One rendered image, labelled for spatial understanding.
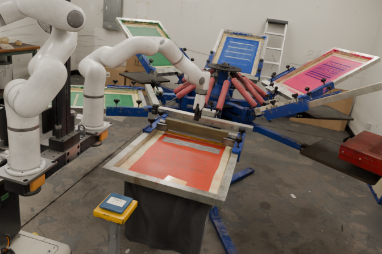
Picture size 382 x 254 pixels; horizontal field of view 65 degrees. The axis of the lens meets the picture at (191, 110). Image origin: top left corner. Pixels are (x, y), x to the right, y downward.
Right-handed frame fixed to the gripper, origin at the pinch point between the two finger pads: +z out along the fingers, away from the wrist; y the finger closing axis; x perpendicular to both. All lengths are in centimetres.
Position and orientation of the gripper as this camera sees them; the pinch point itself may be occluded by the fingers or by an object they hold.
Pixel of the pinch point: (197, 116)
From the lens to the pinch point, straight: 184.5
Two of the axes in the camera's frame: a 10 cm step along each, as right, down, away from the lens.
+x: 9.5, 2.1, -2.1
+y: -2.7, 2.7, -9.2
